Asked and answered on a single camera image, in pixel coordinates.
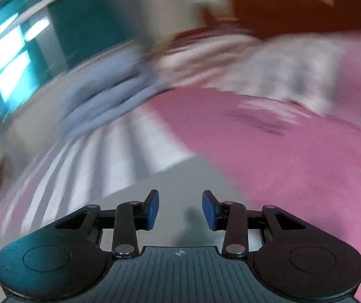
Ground grey knit pants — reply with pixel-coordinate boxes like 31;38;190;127
96;156;252;248

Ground striped pink grey bed sheet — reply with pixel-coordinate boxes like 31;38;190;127
0;88;361;301

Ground folded light blue duvet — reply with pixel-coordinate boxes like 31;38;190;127
59;46;164;139

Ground window with teal blinds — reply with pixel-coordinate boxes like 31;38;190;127
0;0;141;122

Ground folded pink blanket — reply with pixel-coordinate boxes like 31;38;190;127
155;34;260;88

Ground red white bed headboard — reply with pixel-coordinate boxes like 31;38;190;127
197;0;361;39

